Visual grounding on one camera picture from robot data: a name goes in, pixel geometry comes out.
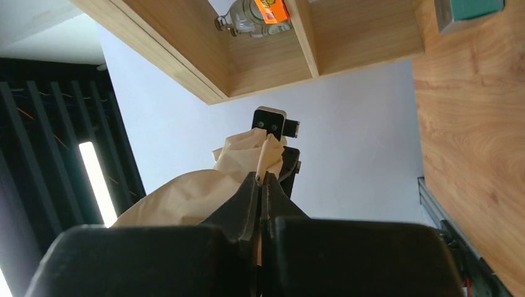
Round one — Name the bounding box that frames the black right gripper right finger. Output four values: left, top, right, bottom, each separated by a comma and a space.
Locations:
261, 172, 308, 296

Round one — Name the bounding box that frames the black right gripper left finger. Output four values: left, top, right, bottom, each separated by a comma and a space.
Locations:
201, 172, 260, 296

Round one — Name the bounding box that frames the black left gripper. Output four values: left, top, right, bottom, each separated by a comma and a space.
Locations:
278, 146, 301, 198

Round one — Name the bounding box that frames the beige umbrella with black shaft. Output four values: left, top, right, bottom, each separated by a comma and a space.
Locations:
113, 128, 287, 228

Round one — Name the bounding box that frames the white ceiling light strip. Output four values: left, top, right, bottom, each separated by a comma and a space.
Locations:
79, 142, 117, 227

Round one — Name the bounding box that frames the clear glass jar right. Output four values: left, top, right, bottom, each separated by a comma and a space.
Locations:
231, 21, 293, 38

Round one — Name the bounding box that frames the clear glass jar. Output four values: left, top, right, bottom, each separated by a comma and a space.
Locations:
231, 21, 293, 38
214, 0, 265, 33

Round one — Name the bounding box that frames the orange pink snack box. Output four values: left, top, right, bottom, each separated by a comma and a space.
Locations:
254, 0, 289, 24

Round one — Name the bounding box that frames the clear glass jar left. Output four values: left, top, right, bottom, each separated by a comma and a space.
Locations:
214, 0, 265, 33

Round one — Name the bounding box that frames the wooden two-tier shelf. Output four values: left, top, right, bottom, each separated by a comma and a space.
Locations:
76, 1, 424, 105

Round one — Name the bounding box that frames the black slatted ceiling panel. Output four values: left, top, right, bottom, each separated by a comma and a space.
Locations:
1, 58, 145, 296

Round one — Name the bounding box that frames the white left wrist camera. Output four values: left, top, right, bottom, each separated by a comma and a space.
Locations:
252, 106, 300, 141

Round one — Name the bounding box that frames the aluminium slotted cable rail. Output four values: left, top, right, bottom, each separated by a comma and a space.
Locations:
418, 177, 512, 296

